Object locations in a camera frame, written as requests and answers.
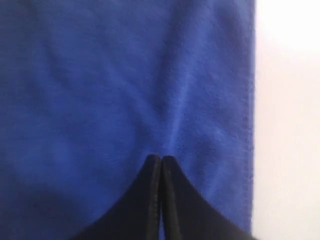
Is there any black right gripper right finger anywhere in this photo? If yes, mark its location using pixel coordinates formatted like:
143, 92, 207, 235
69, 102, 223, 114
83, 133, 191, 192
161, 156, 253, 240

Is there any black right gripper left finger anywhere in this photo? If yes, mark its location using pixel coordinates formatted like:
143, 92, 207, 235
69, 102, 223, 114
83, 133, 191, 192
72, 155, 161, 240

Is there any blue microfiber towel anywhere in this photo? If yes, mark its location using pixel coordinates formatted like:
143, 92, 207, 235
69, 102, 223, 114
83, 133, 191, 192
0, 0, 256, 240

